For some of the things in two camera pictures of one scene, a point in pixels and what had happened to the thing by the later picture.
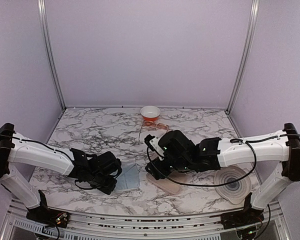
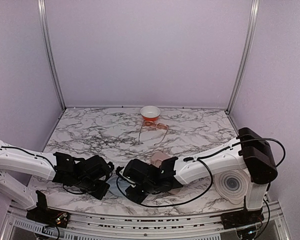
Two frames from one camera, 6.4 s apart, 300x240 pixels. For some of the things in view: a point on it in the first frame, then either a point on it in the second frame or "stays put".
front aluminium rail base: (274, 226) stays put
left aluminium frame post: (43, 13) stays put
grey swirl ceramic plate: (236, 192) stays put
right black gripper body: (178, 165) to (139, 198)
